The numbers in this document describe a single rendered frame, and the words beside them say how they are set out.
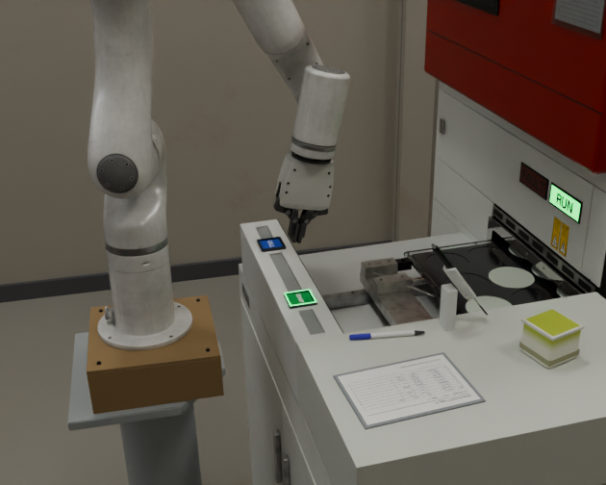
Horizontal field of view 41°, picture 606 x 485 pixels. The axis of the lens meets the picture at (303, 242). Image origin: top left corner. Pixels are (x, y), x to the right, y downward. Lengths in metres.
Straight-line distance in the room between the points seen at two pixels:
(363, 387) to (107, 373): 0.49
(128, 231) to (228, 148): 2.04
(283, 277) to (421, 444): 0.59
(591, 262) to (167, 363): 0.86
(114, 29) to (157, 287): 0.49
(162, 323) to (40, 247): 2.11
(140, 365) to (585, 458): 0.80
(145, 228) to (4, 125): 2.03
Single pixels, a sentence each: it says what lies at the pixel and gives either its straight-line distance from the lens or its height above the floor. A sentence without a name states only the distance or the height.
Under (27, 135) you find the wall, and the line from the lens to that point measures 3.50.
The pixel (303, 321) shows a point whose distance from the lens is 1.55.
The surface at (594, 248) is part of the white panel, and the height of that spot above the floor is 1.05.
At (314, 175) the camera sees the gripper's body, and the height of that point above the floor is 1.23.
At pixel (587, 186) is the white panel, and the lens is 1.70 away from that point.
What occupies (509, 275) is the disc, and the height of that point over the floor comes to 0.90.
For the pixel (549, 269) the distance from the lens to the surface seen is 1.84.
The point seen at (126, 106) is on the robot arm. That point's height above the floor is 1.39.
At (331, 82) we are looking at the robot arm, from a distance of 1.42.
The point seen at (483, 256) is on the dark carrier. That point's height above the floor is 0.90.
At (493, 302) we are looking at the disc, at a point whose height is 0.90.
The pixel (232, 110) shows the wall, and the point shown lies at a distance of 3.47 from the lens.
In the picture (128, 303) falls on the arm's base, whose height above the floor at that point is 1.00.
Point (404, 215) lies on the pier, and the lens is 3.73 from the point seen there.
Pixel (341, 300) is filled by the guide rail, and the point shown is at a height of 0.84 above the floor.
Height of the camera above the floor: 1.78
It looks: 26 degrees down
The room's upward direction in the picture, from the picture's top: 1 degrees counter-clockwise
